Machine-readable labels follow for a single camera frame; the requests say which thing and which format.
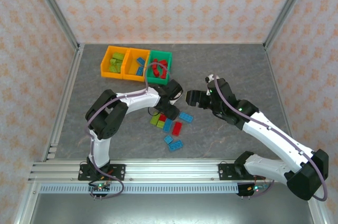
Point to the green short lego brick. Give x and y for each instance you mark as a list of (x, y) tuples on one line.
[(160, 123)]

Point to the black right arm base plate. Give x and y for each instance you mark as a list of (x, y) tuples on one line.
[(227, 171)]

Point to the blue long lego brick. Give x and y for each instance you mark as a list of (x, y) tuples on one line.
[(141, 61), (186, 117), (175, 145), (168, 125), (140, 70)]

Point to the aluminium frame post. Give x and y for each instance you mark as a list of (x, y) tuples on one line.
[(54, 10), (287, 10)]

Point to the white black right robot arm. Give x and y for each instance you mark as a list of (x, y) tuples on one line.
[(269, 136)]

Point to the green plastic bin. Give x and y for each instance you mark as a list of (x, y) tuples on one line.
[(158, 80)]

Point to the red short lego brick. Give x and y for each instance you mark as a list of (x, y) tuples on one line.
[(155, 61), (154, 68), (163, 117)]

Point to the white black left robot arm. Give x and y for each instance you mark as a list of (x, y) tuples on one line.
[(137, 101)]

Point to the red long lego brick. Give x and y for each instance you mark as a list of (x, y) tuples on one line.
[(158, 74), (163, 63), (177, 128)]

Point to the blue small square lego brick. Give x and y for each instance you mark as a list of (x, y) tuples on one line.
[(168, 139)]

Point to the aluminium table side rail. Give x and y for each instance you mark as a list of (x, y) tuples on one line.
[(63, 102)]

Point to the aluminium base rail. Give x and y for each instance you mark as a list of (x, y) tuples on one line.
[(171, 171)]

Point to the green long lego brick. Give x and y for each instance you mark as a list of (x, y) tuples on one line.
[(154, 120), (118, 55), (114, 69), (113, 61)]

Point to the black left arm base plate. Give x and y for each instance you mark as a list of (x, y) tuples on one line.
[(118, 171)]

